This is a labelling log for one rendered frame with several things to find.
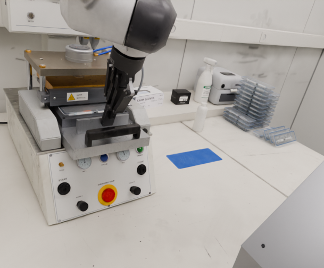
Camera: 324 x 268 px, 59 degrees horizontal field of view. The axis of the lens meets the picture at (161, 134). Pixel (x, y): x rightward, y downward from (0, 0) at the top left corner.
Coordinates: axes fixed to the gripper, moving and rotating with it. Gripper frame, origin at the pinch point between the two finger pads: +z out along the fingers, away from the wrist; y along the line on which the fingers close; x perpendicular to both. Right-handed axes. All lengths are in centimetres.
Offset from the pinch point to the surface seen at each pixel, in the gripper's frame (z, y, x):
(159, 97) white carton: 34, -40, 52
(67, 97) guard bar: 3.3, -11.1, -7.3
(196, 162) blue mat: 28, 5, 42
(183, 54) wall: 26, -66, 80
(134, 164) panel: 15.8, 6.8, 9.5
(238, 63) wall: 32, -65, 131
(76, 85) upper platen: 1.7, -14.1, -4.2
